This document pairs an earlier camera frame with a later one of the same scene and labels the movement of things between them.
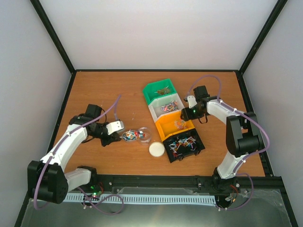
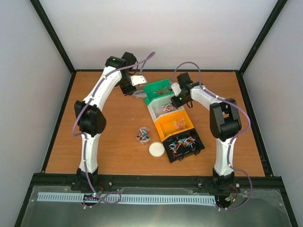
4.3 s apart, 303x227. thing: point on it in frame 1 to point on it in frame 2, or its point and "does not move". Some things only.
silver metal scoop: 133,135 to 139,94
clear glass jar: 144,135 does not move
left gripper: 111,138 to 127,91
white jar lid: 156,149 does not move
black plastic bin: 187,144 does not move
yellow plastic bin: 173,125 does not move
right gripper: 187,116 to 176,103
